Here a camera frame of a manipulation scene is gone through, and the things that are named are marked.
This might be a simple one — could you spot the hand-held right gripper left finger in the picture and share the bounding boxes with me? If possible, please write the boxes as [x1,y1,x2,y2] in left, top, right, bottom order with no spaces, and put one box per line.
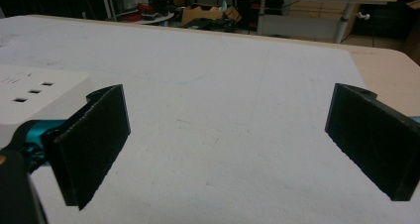
[12,83,132,211]

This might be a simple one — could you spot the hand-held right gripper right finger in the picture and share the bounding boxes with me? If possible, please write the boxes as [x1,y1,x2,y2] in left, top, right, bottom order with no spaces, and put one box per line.
[324,82,420,202]

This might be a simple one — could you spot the white power strip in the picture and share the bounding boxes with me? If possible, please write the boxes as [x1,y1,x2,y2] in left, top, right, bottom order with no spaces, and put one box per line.
[0,63,91,149]

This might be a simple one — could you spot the white table mat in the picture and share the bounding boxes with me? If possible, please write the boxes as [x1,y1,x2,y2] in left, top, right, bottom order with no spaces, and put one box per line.
[0,15,420,224]

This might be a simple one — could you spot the round white low table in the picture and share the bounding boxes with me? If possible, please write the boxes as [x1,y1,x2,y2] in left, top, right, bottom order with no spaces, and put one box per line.
[134,11,175,26]

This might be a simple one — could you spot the light wooden desk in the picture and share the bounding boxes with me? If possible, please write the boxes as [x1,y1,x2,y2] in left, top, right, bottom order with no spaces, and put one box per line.
[239,0,399,45]

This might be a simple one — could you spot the red tool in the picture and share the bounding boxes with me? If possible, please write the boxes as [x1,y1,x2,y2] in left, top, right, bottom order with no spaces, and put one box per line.
[136,3,155,14]

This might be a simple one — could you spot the cardboard box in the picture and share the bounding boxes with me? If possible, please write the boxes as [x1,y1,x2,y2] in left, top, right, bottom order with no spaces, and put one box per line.
[180,4,243,28]

